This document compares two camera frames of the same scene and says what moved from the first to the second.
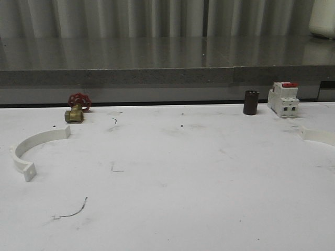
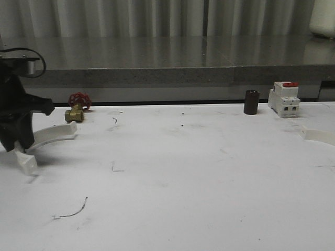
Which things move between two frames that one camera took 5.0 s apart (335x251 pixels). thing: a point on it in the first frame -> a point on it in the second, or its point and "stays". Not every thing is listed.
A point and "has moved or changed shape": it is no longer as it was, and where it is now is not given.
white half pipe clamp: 28,168 has moved or changed shape
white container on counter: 322,18 stays
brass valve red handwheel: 79,102 stays
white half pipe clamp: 321,136 stays
